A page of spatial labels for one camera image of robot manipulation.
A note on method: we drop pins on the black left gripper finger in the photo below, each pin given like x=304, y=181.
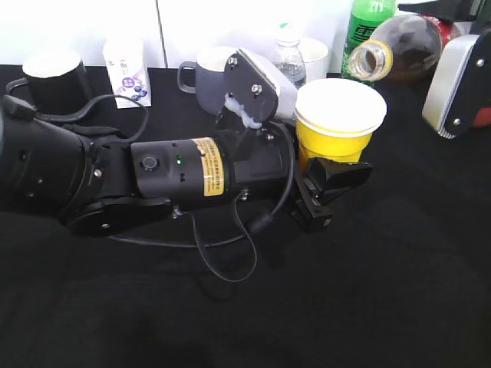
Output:
x=329, y=179

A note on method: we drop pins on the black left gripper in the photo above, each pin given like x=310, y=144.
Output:
x=207, y=171

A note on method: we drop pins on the yellow paper cup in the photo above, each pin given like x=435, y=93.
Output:
x=336, y=118

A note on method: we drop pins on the dark cola bottle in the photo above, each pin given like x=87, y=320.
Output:
x=404, y=48

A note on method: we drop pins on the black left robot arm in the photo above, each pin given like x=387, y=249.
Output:
x=96, y=182

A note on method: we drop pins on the green sprite bottle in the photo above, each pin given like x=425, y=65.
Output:
x=365, y=17

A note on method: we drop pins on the green label water bottle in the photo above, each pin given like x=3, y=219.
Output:
x=286, y=55

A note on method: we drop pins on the white mug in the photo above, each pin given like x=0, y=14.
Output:
x=315, y=55

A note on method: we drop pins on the grey mug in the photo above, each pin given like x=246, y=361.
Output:
x=209, y=68

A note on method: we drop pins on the blueberry milk carton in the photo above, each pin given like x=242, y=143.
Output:
x=126, y=68

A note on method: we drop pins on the black mug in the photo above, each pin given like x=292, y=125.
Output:
x=57, y=81

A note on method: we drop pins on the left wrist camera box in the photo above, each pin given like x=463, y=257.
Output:
x=256, y=92

